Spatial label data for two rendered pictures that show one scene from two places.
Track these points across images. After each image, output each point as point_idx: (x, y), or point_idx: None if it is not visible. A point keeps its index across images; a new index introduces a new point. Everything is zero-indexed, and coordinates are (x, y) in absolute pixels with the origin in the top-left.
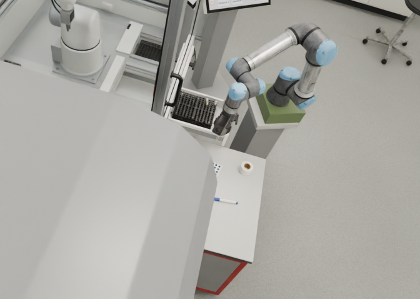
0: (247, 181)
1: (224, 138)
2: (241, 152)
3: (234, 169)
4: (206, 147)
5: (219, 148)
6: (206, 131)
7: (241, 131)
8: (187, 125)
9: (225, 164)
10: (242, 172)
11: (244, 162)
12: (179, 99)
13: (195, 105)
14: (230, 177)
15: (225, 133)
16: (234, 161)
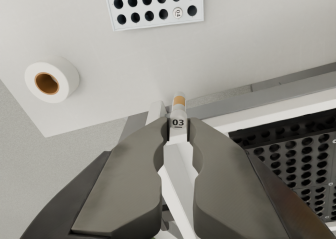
0: (22, 39)
1: None
2: (105, 119)
3: (85, 53)
4: (203, 74)
5: (165, 96)
6: (244, 116)
7: None
8: None
9: (119, 55)
10: (51, 58)
11: (63, 92)
12: None
13: (334, 191)
14: (75, 16)
15: (105, 159)
16: (104, 81)
